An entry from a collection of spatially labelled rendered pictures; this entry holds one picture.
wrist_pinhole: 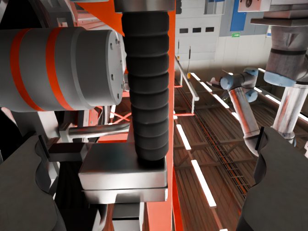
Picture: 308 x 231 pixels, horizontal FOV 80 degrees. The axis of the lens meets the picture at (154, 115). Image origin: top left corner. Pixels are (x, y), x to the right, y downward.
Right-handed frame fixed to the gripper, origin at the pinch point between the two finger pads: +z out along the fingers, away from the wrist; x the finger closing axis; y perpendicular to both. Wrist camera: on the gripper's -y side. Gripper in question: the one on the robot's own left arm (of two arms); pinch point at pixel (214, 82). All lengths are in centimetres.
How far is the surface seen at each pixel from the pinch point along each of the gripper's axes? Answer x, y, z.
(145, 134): 88, 27, -94
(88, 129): 92, 14, -69
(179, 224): -21, -217, 25
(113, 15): 80, 37, -30
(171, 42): 59, 30, -39
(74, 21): 93, 34, -48
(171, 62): 58, 22, -39
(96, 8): 85, 39, -28
